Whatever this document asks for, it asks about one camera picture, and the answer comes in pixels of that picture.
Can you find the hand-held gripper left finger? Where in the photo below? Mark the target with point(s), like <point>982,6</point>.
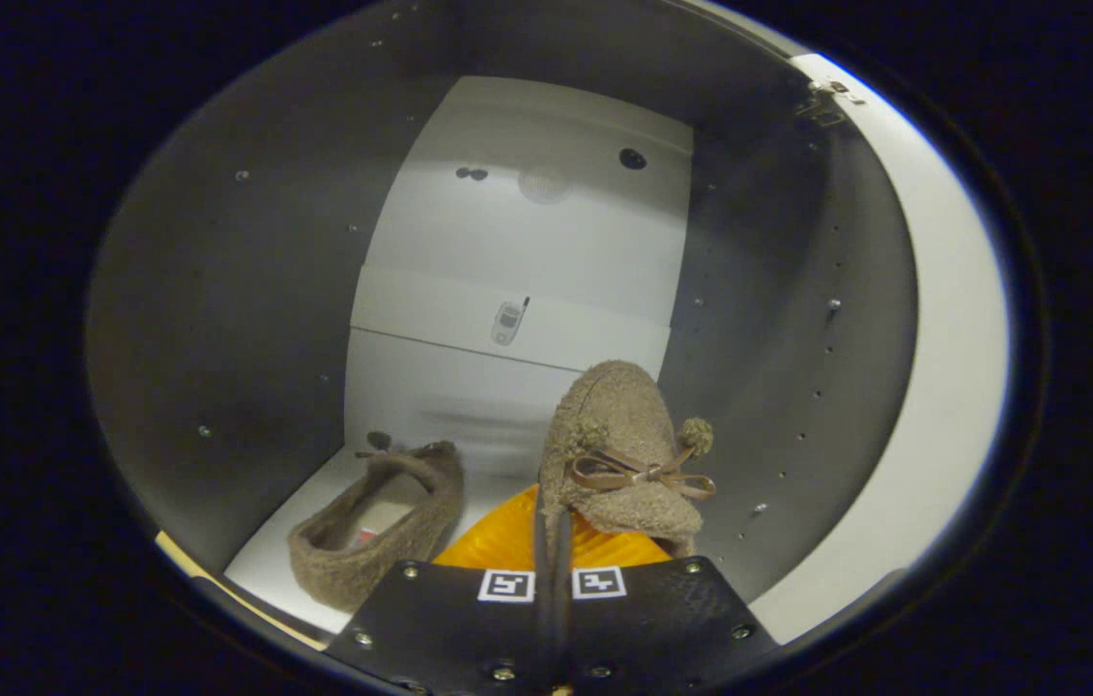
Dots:
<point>440,619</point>

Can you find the dark grey shoe cabinet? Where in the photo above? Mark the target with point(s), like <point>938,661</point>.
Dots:
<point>217,290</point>

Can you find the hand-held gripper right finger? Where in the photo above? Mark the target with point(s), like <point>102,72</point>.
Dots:
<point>662,619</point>

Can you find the brown fuzzy shoe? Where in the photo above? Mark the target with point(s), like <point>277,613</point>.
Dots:
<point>430,512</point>
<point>618,416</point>

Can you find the white shoe cabinet door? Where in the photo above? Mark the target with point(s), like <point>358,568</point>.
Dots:
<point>952,387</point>

